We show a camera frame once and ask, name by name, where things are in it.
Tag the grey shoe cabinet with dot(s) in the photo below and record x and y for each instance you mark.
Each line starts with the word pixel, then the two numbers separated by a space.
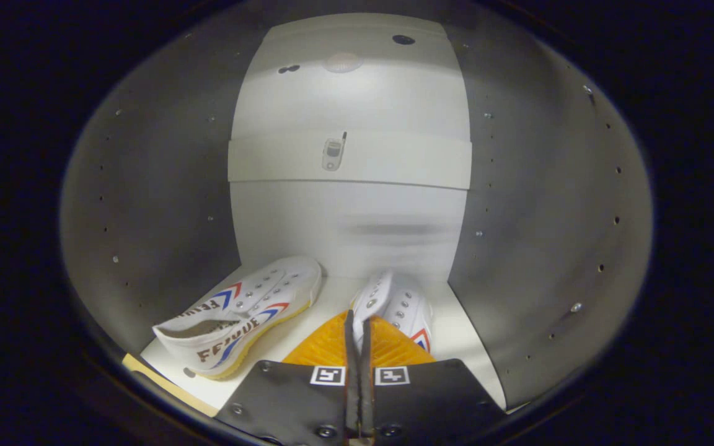
pixel 146 186

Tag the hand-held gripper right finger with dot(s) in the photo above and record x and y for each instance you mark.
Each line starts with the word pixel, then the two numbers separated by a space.
pixel 367 402

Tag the white canvas shoe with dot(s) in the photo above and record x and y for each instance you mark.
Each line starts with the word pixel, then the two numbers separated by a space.
pixel 251 297
pixel 406 310

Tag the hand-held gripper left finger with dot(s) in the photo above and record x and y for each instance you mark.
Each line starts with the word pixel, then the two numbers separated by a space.
pixel 351 396

